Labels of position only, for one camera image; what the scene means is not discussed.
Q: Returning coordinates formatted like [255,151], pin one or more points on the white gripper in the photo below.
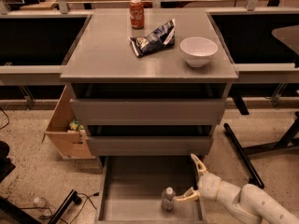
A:
[207,186]

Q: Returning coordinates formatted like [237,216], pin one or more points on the clear plastic water bottle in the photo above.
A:
[167,200]

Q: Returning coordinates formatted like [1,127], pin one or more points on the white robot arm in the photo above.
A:
[248,204]

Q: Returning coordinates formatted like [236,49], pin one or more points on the grey middle drawer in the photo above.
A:
[149,146]

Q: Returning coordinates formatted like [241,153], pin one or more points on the grey open bottom drawer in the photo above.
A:
[131,191]

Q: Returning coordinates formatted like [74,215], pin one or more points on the grey drawer cabinet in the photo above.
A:
[104,66]

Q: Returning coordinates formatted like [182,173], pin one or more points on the grey top drawer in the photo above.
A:
[148,112]

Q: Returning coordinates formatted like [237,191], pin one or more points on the black table leg base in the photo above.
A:
[288,140]

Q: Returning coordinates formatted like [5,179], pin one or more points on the cardboard box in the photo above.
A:
[70,144]

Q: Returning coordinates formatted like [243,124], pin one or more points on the white bowl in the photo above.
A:
[198,51]

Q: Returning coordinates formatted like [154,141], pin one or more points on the green yellow snack bag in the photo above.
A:
[74,125]

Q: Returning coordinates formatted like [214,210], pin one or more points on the dark blue chip bag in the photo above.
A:
[161,38]

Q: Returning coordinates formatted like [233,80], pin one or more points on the orange soda can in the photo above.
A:
[136,14]

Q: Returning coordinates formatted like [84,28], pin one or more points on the black stand foot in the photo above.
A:
[22,217]

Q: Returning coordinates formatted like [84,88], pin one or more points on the grey right side rail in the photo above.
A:
[266,73]

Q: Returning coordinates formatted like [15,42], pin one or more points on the grey rail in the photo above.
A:
[30,75]
[266,73]

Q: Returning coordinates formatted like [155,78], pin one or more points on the grey left side rail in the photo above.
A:
[30,75]

